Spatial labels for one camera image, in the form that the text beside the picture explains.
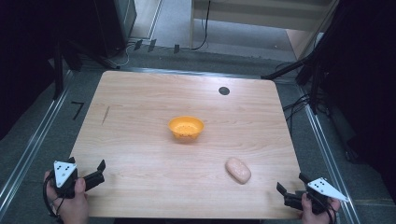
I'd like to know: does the metal floor rail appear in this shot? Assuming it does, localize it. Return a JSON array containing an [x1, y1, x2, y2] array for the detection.
[[295, 83, 362, 224], [0, 69, 76, 216]]

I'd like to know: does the black hanging cable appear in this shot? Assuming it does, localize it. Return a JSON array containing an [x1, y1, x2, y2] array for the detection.
[[190, 0, 212, 51]]

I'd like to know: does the person's left hand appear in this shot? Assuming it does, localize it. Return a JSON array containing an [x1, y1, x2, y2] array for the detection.
[[43, 170, 91, 224]]

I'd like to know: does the black floor cables bundle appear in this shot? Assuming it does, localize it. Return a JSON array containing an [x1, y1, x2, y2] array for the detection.
[[281, 92, 331, 132]]

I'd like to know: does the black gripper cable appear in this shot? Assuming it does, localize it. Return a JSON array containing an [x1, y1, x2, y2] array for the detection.
[[42, 179, 64, 223], [311, 195, 338, 224]]

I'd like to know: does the black metal stand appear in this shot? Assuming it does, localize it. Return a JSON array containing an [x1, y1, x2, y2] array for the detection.
[[261, 46, 331, 116], [50, 36, 121, 101]]

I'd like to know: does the orange perforated plastic bowl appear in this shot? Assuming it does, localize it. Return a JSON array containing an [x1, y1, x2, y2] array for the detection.
[[167, 115, 205, 141]]

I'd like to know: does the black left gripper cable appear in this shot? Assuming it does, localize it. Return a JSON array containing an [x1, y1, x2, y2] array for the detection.
[[42, 179, 64, 223]]

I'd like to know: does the white floor cable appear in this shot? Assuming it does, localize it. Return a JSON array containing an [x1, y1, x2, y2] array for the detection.
[[115, 42, 135, 68]]

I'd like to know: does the beige wooden furniture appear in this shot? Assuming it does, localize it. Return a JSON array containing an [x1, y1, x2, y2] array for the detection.
[[189, 0, 340, 60]]

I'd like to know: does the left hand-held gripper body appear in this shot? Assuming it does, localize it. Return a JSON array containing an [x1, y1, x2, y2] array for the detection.
[[52, 160, 106, 200]]

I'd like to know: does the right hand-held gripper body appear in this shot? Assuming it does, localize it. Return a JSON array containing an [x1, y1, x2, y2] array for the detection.
[[283, 176, 350, 216]]

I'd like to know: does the person's right hand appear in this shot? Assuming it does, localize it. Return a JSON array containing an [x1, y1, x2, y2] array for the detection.
[[300, 192, 342, 224]]

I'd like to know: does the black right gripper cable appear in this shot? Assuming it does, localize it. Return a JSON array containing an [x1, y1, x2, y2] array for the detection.
[[311, 195, 338, 224]]

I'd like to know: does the dark cabinet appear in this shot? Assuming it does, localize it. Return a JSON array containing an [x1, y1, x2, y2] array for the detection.
[[92, 0, 138, 59]]

